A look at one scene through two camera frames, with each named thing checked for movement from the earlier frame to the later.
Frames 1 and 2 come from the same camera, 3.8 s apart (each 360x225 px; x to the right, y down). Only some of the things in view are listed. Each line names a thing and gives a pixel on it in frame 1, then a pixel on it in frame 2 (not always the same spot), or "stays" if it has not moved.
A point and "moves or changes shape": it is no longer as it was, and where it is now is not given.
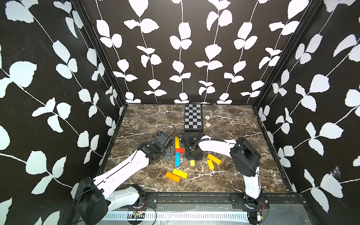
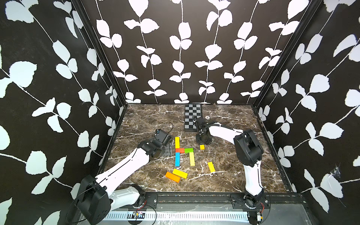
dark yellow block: [210, 164] moves or changes shape
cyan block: [177, 159] stays
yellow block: [180, 173] stays
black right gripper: [198, 157] to [198, 141]
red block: [181, 150] stays
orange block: [173, 176] stays
